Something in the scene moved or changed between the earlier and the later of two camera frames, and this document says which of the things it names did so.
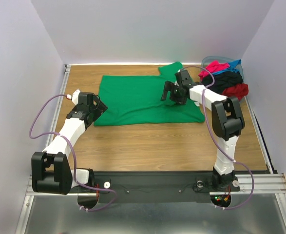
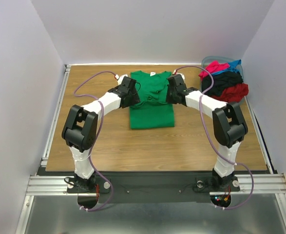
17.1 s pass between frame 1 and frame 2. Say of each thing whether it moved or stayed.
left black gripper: moved
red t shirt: stayed
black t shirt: stayed
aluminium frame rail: stayed
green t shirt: moved
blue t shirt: stayed
